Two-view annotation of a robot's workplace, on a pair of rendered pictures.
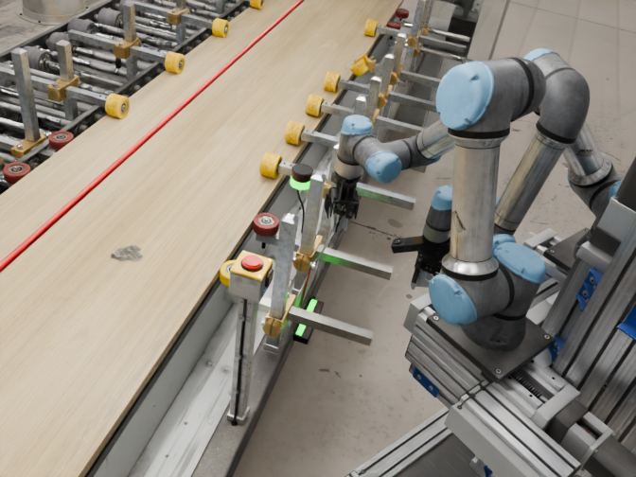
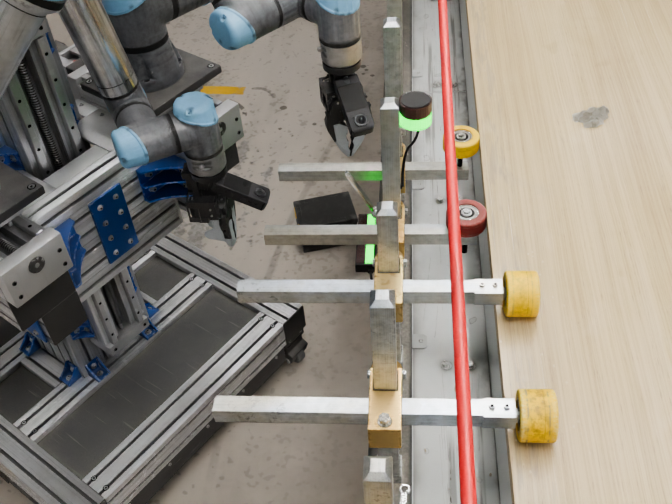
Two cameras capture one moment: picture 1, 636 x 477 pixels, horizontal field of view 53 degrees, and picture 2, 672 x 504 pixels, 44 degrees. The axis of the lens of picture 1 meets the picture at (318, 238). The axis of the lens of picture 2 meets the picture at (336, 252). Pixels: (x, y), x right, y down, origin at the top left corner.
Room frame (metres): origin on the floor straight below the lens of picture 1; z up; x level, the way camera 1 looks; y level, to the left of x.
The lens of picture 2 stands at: (2.74, -0.17, 2.02)
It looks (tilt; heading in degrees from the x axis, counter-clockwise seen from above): 44 degrees down; 177
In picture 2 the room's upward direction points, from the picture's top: 5 degrees counter-clockwise
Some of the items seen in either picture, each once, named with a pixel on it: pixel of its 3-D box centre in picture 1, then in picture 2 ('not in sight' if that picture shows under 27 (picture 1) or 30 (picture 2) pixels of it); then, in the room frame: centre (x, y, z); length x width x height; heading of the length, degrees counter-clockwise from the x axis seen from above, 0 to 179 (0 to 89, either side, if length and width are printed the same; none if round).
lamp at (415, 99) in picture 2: (298, 201); (414, 146); (1.49, 0.07, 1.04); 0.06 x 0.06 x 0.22; 79
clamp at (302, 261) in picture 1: (307, 252); (393, 228); (1.50, 0.03, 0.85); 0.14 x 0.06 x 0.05; 169
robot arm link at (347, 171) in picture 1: (350, 166); (339, 49); (1.42, -0.05, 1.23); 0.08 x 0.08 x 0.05
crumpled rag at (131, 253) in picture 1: (127, 250); (593, 113); (1.29, 0.51, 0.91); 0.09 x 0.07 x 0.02; 108
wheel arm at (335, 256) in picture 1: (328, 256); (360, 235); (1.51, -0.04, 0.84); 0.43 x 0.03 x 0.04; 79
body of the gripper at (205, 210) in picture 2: (432, 253); (209, 190); (1.45, -0.33, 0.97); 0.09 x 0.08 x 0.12; 79
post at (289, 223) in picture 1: (280, 288); (393, 117); (1.23, 0.08, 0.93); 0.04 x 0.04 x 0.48; 79
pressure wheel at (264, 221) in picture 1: (264, 233); (465, 231); (1.55, 0.17, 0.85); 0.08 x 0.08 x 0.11
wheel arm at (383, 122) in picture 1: (374, 119); not in sight; (2.25, -0.14, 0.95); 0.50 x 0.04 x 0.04; 79
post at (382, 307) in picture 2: (350, 157); (386, 396); (1.97, -0.07, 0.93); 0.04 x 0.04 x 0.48; 79
